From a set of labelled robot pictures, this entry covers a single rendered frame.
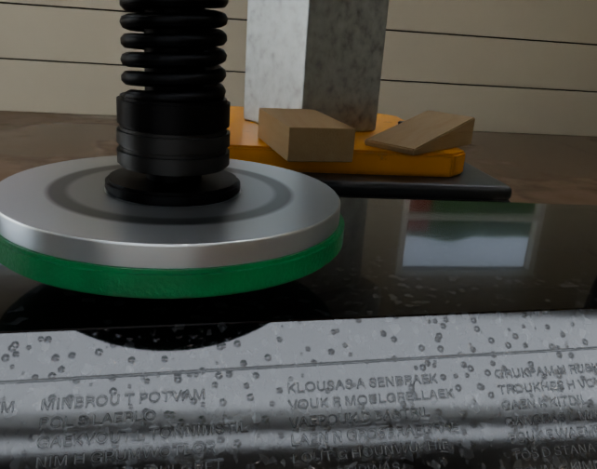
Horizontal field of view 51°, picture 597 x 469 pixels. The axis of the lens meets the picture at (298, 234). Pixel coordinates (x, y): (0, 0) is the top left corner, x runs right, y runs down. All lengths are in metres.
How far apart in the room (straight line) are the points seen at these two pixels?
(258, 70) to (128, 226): 0.92
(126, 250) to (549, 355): 0.26
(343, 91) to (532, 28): 6.28
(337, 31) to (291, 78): 0.11
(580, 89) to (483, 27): 1.38
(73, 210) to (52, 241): 0.04
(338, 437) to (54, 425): 0.15
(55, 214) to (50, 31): 6.29
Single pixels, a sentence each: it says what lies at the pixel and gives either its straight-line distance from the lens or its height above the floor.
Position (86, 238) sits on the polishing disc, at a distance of 0.31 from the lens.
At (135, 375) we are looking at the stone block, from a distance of 0.35.
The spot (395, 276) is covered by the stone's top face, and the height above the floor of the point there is 0.80.
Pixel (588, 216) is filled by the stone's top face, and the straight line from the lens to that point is 0.69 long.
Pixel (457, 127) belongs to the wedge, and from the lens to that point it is 1.14.
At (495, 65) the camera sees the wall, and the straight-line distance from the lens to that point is 7.24.
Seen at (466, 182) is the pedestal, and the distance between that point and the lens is 1.06.
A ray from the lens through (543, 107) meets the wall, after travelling 7.57.
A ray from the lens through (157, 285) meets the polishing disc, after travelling 0.31.
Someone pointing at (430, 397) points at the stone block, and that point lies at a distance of 0.37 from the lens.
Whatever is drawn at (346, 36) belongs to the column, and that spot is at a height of 0.95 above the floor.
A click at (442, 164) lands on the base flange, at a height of 0.76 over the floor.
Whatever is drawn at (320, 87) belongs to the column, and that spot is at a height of 0.87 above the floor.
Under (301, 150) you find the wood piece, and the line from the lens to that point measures 0.90.
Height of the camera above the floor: 0.96
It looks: 18 degrees down
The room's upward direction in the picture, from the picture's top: 4 degrees clockwise
